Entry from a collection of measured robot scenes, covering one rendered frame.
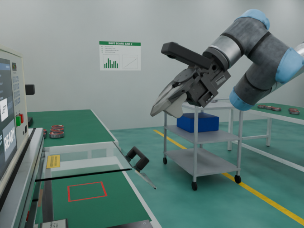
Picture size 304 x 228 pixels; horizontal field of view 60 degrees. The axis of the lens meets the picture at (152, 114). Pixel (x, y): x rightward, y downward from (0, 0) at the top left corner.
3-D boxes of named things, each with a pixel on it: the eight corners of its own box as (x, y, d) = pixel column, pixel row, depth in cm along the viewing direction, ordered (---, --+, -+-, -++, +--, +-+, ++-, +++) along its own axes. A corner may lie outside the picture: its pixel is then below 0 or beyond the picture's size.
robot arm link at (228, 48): (230, 33, 60) (211, 37, 68) (216, 46, 59) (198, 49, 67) (246, 59, 62) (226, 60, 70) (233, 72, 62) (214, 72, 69)
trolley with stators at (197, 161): (200, 158, 391) (201, 90, 374) (244, 186, 296) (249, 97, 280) (162, 163, 371) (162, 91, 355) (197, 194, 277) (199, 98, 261)
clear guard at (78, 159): (130, 158, 84) (130, 139, 83) (156, 189, 62) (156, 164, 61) (17, 170, 74) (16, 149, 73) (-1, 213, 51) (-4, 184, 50)
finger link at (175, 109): (168, 132, 59) (196, 104, 61) (152, 113, 57) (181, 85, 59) (163, 129, 62) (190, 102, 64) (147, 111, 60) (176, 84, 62)
